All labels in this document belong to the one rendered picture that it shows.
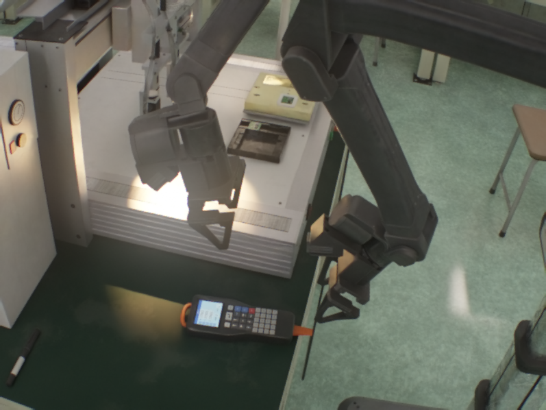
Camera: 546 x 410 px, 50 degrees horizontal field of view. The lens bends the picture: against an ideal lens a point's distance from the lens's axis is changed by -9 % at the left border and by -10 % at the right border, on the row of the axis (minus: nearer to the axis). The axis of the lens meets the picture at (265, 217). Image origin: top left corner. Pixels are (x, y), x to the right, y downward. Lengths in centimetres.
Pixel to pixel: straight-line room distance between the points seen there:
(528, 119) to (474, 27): 211
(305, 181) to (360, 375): 91
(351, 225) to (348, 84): 32
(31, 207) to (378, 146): 68
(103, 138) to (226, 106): 32
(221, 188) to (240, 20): 24
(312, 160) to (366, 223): 48
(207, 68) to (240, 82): 83
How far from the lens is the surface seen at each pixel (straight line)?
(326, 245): 100
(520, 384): 119
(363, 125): 76
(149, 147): 90
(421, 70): 376
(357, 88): 73
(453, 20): 60
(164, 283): 127
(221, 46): 87
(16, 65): 106
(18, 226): 118
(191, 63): 87
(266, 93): 158
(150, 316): 122
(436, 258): 256
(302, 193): 133
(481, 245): 269
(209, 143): 90
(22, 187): 116
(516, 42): 60
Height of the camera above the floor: 168
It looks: 41 degrees down
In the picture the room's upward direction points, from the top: 5 degrees clockwise
